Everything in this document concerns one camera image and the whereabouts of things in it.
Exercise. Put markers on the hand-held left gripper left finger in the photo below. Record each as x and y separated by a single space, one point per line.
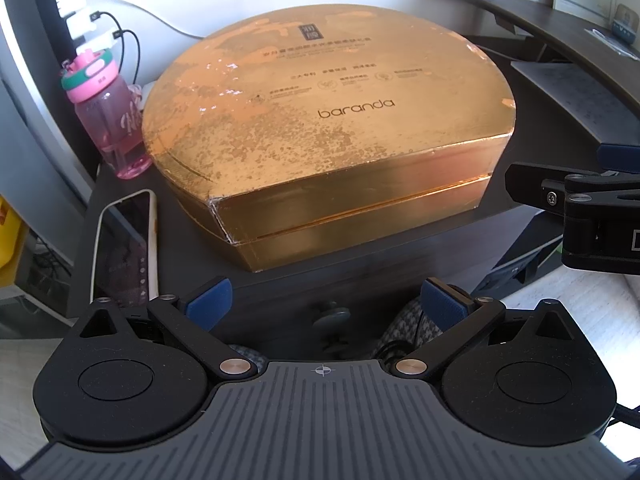
209 305

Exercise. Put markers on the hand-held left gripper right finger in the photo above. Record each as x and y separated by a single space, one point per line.
442 305

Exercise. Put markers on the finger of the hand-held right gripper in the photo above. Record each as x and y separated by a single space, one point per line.
532 182
620 159

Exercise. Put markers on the gold gift box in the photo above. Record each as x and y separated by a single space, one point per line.
360 230

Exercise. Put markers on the gold box lid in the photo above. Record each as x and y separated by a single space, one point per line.
310 100

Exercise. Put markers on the dark wooden desktop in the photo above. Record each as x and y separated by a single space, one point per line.
175 232

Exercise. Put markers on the houndstooth cloth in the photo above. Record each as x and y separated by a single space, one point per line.
400 332

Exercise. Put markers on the smartphone with white case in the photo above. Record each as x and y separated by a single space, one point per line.
125 245

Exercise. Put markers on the grey drawer knob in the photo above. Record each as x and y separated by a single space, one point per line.
332 315

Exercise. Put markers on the clear plastic sleeve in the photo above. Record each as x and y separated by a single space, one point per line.
617 42

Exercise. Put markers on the small teal desk calendar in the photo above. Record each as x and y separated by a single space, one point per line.
627 22

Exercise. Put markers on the dark curved desk shelf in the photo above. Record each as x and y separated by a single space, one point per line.
550 25

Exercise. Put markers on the pink water bottle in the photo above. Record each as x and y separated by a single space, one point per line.
110 125

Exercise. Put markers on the yellow plastic bin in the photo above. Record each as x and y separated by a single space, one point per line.
11 245

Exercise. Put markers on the white charger plugs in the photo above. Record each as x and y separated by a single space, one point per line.
75 17

